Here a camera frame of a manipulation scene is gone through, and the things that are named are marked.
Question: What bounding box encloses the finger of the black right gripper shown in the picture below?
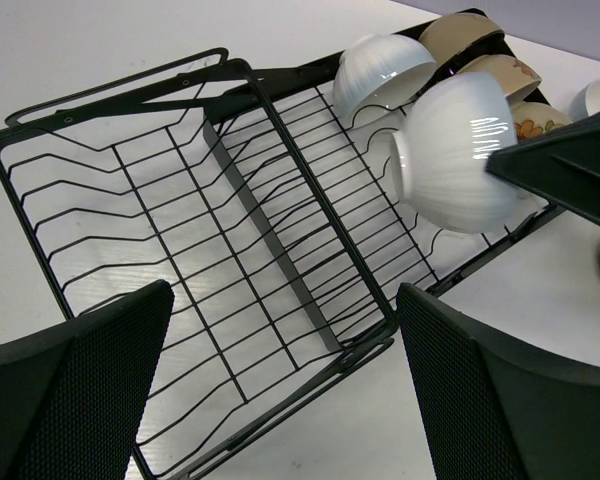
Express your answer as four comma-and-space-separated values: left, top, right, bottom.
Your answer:
485, 112, 600, 226

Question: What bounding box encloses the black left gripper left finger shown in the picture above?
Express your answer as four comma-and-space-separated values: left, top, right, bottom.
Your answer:
0, 280, 174, 479

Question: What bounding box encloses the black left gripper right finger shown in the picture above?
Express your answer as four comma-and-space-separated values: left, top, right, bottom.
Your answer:
397, 284, 600, 479

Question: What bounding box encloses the beige floral bowl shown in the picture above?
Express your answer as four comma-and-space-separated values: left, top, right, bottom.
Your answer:
419, 13, 504, 63
511, 102, 572, 143
459, 54, 542, 106

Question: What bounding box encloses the white ribbed bowl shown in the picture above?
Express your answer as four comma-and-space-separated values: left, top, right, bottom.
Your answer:
389, 72, 518, 234
332, 34, 437, 128

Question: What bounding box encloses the white bowl far back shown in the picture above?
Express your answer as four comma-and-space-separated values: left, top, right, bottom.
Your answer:
569, 79, 600, 122

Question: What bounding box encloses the black wire dish rack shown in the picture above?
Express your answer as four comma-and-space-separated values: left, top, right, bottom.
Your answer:
0, 47, 558, 479

